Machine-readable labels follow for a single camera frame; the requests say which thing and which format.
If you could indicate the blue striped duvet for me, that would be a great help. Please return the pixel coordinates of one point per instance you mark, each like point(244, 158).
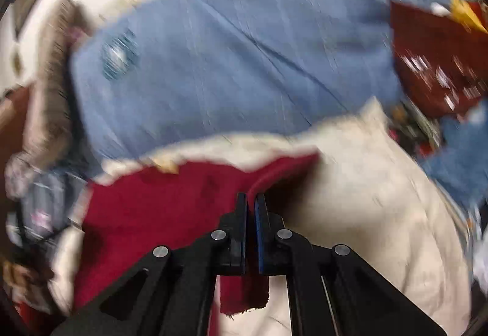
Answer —
point(228, 54)

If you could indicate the brown striped pillow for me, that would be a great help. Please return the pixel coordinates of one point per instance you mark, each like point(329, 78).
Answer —
point(49, 92)

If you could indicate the blue denim cloth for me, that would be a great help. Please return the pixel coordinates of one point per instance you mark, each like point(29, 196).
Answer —
point(461, 153)

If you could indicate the yellow cloth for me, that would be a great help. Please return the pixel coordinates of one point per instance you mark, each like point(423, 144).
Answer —
point(467, 14)

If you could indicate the dark floral cloth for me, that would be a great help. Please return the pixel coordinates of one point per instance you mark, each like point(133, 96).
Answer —
point(417, 130)

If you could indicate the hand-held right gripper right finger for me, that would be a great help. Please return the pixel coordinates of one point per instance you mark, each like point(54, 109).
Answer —
point(260, 233)

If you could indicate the cream leaf print bedsheet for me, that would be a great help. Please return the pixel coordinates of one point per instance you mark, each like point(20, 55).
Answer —
point(362, 206)

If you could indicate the dark red printed cloth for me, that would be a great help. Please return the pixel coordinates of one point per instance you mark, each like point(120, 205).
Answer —
point(430, 46)

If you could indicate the dark red garment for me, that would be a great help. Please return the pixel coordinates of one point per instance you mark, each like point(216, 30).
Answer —
point(152, 214)

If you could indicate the brown wooden headboard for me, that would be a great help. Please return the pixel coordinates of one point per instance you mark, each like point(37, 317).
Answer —
point(13, 130)

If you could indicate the blue plaid star cloth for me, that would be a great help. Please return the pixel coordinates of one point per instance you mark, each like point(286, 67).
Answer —
point(42, 202)

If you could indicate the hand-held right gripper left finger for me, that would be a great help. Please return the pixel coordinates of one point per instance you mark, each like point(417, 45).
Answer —
point(241, 229)

